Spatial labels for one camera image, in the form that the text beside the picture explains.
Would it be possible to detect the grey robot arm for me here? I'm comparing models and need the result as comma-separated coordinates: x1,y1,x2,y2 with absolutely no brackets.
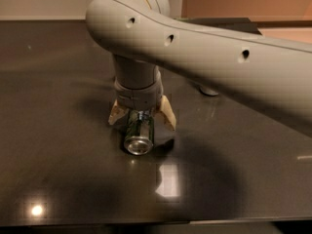
86,0,312,136

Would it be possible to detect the white 7up soda can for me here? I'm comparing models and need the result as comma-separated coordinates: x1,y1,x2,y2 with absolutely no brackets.
199,86,218,97

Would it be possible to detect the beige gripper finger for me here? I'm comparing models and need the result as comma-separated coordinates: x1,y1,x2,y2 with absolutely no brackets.
108,100,129,125
156,96,176,131

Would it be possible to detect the green soda can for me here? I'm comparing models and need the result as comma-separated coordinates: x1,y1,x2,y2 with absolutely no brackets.
124,110,154,156

